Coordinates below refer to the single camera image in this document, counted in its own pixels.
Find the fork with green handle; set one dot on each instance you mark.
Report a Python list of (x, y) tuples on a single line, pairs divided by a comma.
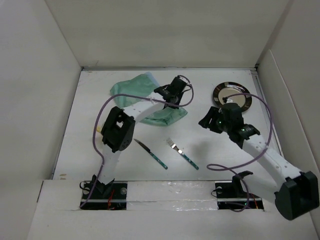
[(181, 153)]

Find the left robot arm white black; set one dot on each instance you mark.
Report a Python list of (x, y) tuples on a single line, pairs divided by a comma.
[(118, 129)]

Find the knife with green handle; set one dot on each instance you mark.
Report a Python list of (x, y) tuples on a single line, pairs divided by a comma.
[(151, 154)]

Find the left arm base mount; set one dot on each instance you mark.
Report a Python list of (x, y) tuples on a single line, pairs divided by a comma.
[(111, 196)]

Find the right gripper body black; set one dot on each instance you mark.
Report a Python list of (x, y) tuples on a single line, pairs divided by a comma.
[(216, 124)]

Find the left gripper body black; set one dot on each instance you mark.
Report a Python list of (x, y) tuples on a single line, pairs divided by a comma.
[(178, 98)]

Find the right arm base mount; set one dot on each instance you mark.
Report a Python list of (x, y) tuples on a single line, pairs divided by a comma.
[(231, 195)]

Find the green patterned cloth placemat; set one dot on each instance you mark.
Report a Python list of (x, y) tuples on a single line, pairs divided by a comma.
[(143, 85)]

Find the dark rimmed dinner plate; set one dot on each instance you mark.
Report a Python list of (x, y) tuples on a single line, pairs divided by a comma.
[(237, 90)]

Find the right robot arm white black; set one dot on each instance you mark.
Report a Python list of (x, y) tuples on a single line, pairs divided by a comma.
[(293, 191)]

